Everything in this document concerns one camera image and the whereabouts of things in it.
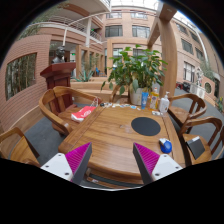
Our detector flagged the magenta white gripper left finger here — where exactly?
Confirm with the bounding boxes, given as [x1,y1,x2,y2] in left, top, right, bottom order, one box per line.
[42,142,92,185]

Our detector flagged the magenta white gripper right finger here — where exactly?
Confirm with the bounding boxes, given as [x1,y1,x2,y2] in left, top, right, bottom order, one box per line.
[133,143,182,185]

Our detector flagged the blue white computer mouse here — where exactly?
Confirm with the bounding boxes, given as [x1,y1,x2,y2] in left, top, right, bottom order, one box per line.
[159,138,172,154]

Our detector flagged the round black mouse pad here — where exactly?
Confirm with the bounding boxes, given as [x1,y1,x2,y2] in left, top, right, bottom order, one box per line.
[131,117,161,136]

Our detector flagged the black notebook on chair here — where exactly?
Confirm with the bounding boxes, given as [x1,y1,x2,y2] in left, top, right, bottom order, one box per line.
[186,136,205,159]

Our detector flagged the red white plastic bag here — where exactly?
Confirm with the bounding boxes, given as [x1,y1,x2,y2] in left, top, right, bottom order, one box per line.
[71,106,95,122]

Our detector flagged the wooden chair near left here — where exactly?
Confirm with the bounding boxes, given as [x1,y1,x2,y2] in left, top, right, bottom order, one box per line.
[0,127,40,167]

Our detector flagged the wooden armchair near right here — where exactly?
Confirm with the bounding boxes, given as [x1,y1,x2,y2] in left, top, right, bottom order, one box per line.
[178,116,224,166]

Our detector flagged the wooden armchair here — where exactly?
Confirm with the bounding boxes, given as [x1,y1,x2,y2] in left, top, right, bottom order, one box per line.
[168,93,207,127]
[39,86,102,136]
[178,116,224,166]

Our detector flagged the wooden armchair far left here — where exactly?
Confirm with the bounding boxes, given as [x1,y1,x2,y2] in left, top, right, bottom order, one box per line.
[39,86,102,136]

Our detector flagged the white hand sanitizer pump bottle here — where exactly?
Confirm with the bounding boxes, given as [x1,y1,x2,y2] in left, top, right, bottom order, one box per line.
[159,92,170,113]

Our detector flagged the yellow spray bottle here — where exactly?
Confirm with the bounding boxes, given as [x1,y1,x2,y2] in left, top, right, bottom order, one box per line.
[149,88,159,110]

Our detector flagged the white plant pot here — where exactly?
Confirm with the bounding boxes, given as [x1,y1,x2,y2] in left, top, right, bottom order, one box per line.
[130,88,143,106]

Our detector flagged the blue tube bottle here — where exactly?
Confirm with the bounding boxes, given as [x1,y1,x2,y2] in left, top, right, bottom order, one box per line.
[141,92,148,109]

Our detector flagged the wooden chair behind table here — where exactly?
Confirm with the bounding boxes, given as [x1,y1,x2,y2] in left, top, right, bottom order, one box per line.
[109,85,130,104]

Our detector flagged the wooden armchair far right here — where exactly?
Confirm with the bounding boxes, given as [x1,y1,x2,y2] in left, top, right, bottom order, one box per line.
[168,93,207,127]

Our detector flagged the green leafy potted plant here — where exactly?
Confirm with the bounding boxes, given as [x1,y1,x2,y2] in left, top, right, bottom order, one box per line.
[101,47,167,97]

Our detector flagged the dark bust statue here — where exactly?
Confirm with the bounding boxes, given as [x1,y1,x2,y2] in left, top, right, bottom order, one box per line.
[51,46,65,64]

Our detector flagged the dark red wooden pedestal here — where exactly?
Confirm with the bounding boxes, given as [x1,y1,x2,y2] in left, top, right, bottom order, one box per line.
[40,62,76,113]

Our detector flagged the wooden pergola post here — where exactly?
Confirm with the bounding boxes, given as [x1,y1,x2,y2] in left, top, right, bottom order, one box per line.
[147,2,177,97]

